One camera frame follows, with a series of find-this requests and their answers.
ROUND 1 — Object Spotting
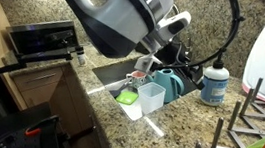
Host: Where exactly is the black equipment case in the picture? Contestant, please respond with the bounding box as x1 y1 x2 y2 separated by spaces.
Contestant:
0 97 69 148

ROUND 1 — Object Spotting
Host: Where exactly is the black camera stand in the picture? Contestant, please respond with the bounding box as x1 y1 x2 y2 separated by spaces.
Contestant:
0 37 86 94

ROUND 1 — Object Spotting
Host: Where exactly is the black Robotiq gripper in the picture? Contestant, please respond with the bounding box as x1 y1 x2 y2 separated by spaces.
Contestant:
156 38 210 91

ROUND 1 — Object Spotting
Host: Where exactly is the stainless steel sink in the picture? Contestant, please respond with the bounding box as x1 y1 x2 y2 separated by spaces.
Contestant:
86 53 205 129

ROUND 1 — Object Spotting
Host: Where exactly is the steel dish rack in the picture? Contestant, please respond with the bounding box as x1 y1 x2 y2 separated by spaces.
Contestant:
183 70 265 148

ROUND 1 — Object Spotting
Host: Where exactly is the teal watering can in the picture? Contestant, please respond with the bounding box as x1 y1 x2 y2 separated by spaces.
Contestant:
144 66 187 106

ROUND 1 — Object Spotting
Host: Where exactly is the wooden base cabinet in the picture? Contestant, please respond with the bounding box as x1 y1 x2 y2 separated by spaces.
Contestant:
3 57 104 141

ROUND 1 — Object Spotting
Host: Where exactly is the floral mug pink inside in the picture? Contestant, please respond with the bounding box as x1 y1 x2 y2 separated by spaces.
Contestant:
124 68 149 92

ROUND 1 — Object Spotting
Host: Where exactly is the small spice bottle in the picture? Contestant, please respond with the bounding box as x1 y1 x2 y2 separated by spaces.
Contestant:
75 51 89 69

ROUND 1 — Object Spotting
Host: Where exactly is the soap bottle with blue label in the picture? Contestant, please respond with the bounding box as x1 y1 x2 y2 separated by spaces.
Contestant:
198 58 232 109

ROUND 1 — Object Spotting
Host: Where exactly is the translucent white plastic container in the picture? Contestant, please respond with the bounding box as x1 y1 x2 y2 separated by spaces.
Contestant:
134 80 168 118

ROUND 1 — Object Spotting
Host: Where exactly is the black toaster oven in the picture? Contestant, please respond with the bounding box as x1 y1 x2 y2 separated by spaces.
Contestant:
3 14 83 64

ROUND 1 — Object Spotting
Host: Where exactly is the green square lid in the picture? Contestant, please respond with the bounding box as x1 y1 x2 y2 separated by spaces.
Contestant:
114 89 139 107

